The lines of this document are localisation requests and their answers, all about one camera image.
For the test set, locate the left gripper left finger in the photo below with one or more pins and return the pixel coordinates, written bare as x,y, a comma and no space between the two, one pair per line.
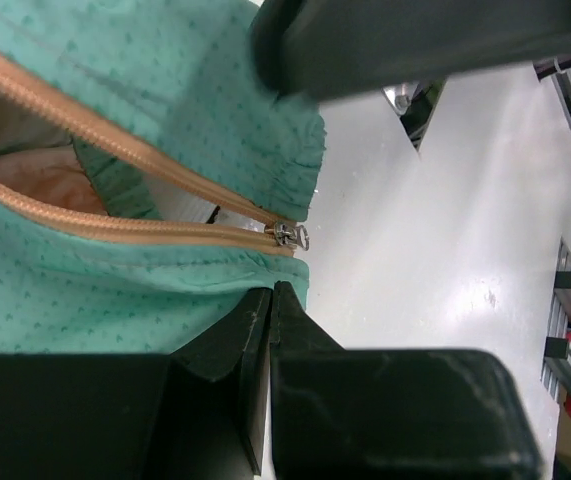
196,413

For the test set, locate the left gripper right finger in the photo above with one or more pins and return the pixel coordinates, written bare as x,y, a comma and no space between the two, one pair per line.
428,413

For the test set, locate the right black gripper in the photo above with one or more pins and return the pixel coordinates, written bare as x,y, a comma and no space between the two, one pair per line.
330,50

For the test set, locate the silver zipper slider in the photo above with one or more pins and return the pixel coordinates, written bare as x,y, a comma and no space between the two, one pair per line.
291,236

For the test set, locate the orange and teal jacket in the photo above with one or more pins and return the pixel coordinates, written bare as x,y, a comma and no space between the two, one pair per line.
140,161

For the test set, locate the metal base plate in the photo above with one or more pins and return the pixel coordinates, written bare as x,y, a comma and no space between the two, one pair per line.
414,104

